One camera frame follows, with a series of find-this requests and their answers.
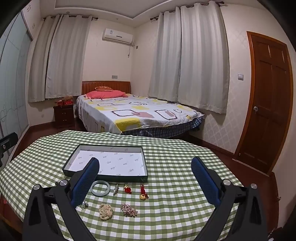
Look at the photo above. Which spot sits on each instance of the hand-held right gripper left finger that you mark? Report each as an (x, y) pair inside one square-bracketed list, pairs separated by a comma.
[(84, 185)]

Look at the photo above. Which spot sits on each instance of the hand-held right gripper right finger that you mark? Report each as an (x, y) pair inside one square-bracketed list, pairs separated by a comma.
[(205, 183)]

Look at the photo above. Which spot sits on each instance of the pale jade bangle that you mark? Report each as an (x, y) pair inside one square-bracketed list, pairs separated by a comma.
[(101, 182)]

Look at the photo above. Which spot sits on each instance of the silver crystal pendant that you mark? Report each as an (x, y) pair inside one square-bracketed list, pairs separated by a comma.
[(115, 190)]

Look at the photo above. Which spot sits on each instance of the green shallow box tray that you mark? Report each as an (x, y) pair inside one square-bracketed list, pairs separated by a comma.
[(118, 160)]

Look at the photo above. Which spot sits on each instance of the red flower charm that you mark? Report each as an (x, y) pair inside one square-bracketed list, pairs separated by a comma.
[(127, 190)]

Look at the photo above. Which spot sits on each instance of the red knot gold charm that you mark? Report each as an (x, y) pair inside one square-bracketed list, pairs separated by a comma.
[(143, 197)]

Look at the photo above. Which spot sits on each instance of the green checked tablecloth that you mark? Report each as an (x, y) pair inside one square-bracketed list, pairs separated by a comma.
[(173, 166)]

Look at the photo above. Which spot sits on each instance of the frosted glass wardrobe door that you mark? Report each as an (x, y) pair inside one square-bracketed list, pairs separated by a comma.
[(13, 81)]

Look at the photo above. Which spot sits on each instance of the dark wooden nightstand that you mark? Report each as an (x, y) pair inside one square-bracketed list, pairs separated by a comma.
[(63, 117)]

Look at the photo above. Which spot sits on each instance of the blue plaid bed skirt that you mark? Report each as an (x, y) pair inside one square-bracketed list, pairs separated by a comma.
[(166, 129)]

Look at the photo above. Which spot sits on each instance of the red gift box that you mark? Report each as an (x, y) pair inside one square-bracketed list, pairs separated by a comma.
[(66, 103)]

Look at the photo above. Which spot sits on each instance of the brown plush toy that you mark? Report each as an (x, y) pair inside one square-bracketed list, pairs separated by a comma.
[(67, 98)]

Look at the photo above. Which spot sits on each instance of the white striped curtain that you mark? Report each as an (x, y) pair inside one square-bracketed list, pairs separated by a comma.
[(164, 58), (203, 58), (67, 58), (38, 69)]

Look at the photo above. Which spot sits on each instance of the metal door knob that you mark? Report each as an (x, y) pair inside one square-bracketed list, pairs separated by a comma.
[(255, 109)]

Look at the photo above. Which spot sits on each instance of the patterned white bedsheet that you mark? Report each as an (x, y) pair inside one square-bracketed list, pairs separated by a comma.
[(138, 111)]

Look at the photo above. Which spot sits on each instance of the pink pillow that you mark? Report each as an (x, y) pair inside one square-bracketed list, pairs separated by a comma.
[(104, 94)]

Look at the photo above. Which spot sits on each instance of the orange embroidered cushion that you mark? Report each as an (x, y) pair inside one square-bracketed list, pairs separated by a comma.
[(104, 88)]

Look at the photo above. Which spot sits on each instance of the wooden bed headboard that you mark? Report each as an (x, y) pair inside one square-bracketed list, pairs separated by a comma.
[(115, 84)]

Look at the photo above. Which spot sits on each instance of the brown wooden door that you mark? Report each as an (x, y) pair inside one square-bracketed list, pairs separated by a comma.
[(266, 92)]

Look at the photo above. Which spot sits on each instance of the dark curtain rod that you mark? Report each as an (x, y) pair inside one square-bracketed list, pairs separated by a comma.
[(153, 18), (92, 18)]

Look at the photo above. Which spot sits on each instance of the white light switch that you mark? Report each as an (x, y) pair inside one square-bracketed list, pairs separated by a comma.
[(240, 77)]

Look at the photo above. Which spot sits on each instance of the white wall air conditioner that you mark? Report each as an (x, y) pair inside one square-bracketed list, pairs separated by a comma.
[(116, 36)]

